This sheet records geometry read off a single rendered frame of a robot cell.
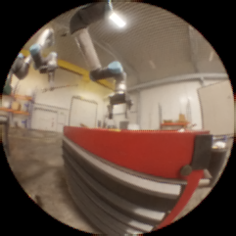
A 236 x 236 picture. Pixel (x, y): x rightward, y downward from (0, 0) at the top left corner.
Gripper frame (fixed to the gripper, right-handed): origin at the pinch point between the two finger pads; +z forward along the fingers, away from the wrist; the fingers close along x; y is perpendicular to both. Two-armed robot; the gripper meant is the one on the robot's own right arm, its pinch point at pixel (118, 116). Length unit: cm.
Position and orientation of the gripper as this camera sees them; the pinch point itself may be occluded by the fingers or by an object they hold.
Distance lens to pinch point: 47.9
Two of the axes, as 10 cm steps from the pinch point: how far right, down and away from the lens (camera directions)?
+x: 7.7, -0.5, -6.4
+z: -0.7, 9.9, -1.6
